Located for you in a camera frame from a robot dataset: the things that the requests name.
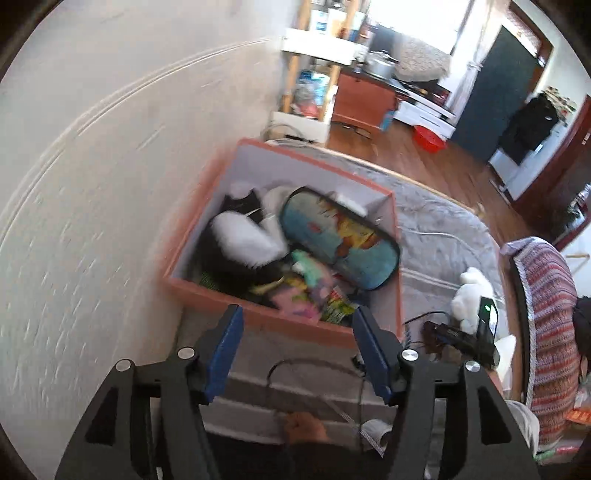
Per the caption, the green snack packet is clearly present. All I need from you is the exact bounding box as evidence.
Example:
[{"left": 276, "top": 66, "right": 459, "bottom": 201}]
[{"left": 321, "top": 287, "right": 359, "bottom": 328}]

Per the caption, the red brown cabinet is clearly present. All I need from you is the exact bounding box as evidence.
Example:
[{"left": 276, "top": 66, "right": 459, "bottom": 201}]
[{"left": 332, "top": 70, "right": 399, "bottom": 134}]

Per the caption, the white plush toy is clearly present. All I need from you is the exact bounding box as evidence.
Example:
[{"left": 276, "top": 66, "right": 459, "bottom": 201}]
[{"left": 451, "top": 267, "right": 494, "bottom": 335}]

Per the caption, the small grey ribbed cup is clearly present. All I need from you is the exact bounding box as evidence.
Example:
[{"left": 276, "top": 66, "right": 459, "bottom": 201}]
[{"left": 361, "top": 419, "right": 393, "bottom": 457}]

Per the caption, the blue printed cushion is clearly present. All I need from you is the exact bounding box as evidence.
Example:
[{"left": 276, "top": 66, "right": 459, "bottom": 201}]
[{"left": 279, "top": 186, "right": 401, "bottom": 291}]

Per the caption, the patterned sofa cover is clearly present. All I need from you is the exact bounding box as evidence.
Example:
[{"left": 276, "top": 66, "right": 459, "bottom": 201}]
[{"left": 501, "top": 237, "right": 581, "bottom": 451}]

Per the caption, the grey bed blanket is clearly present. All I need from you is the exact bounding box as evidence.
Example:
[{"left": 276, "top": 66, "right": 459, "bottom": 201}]
[{"left": 201, "top": 146, "right": 509, "bottom": 445}]

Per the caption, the white tv stand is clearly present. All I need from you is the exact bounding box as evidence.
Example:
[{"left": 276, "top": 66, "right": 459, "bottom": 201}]
[{"left": 394, "top": 92, "right": 456, "bottom": 140}]

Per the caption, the black hanging jacket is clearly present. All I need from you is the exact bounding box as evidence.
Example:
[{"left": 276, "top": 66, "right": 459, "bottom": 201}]
[{"left": 499, "top": 93, "right": 559, "bottom": 165}]

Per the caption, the red plastic basin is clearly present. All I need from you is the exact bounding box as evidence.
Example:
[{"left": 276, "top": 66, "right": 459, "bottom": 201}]
[{"left": 413, "top": 125, "right": 447, "bottom": 153}]

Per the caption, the green refill pouch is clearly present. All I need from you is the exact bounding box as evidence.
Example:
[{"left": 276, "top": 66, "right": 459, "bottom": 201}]
[{"left": 290, "top": 250, "right": 332, "bottom": 288}]

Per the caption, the black green mesh bag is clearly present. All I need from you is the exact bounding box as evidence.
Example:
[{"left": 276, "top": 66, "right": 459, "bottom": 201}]
[{"left": 191, "top": 182, "right": 290, "bottom": 297}]

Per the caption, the wooden white shelf rack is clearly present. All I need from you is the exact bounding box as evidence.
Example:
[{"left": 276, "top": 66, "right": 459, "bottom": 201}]
[{"left": 263, "top": 1, "right": 363, "bottom": 145}]

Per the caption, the person hand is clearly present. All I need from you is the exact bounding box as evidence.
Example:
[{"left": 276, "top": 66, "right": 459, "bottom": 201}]
[{"left": 283, "top": 412, "right": 329, "bottom": 445}]

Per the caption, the lace covered television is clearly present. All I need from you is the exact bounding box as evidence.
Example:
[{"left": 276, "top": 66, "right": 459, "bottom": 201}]
[{"left": 368, "top": 25, "right": 451, "bottom": 83}]

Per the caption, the dark red wooden door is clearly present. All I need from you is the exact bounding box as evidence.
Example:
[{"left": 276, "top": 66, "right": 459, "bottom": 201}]
[{"left": 513, "top": 96, "right": 590, "bottom": 247}]

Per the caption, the metal kettle pot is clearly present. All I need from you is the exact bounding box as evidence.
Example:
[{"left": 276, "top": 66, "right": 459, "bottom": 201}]
[{"left": 363, "top": 51, "right": 399, "bottom": 81}]

